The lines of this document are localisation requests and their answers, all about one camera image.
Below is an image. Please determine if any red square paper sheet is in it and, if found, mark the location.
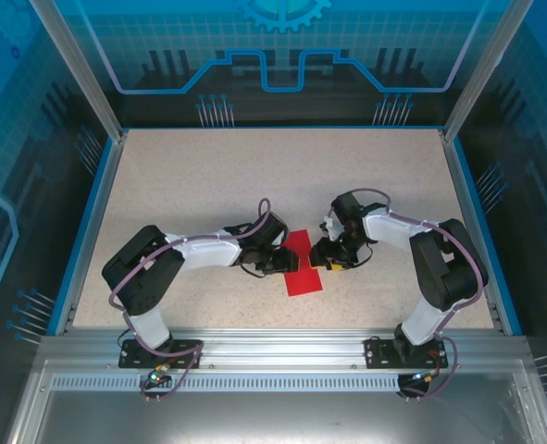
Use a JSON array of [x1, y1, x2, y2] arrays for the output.
[[281, 228, 325, 297]]

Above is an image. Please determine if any grey metal sheet panel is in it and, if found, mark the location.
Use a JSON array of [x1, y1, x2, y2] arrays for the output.
[[4, 360, 547, 444]]

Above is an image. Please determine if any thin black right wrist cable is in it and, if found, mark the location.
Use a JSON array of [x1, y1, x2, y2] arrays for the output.
[[346, 242, 373, 270]]

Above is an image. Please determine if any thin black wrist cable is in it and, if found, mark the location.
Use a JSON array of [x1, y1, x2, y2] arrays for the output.
[[346, 242, 373, 270], [238, 261, 269, 279]]

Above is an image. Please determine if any thin black left wrist cable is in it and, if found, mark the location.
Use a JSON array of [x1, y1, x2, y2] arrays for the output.
[[238, 261, 269, 279]]

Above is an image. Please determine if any aluminium mounting rail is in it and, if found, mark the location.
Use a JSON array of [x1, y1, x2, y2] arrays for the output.
[[39, 327, 529, 371]]

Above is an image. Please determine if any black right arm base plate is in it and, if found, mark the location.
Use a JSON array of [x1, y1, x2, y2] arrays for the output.
[[364, 336, 450, 370]]

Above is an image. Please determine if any aluminium side rail blue trim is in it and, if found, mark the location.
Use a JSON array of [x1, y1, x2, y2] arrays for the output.
[[54, 129, 130, 337], [439, 129, 523, 337]]

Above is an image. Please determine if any slotted grey cable duct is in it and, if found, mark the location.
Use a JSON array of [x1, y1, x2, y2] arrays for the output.
[[50, 375, 524, 393]]

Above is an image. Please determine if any cable connector with green light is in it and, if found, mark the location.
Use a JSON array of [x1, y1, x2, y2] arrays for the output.
[[409, 369, 441, 385], [143, 364, 171, 388]]

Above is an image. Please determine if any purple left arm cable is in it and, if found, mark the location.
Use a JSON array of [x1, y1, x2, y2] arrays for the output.
[[108, 197, 274, 404]]

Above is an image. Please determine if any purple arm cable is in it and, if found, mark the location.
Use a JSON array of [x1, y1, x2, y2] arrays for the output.
[[108, 197, 274, 404], [328, 187, 485, 403]]

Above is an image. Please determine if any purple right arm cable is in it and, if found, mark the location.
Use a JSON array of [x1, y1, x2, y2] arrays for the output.
[[328, 187, 485, 403]]

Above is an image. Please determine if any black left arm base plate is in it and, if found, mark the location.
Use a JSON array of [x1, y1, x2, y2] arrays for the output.
[[118, 339, 204, 370]]

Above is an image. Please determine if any aluminium frame post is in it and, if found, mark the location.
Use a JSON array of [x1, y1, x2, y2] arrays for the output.
[[28, 0, 129, 141], [441, 0, 537, 142]]

